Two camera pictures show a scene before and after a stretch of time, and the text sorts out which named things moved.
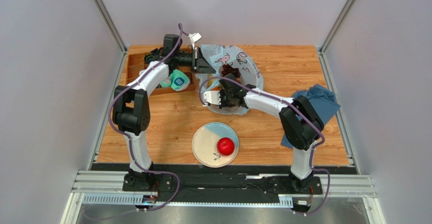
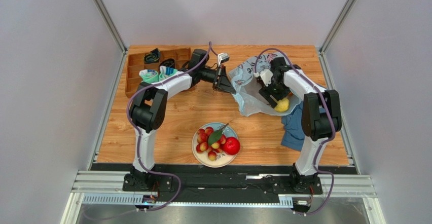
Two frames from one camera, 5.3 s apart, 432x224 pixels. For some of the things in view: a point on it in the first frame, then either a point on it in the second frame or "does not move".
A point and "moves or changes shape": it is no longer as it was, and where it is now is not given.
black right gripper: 228,92 → 270,95
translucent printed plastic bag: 217,56 moves or changes shape
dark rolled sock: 155,54 does not move
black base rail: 187,183 does not move
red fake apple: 225,146 moves or changes shape
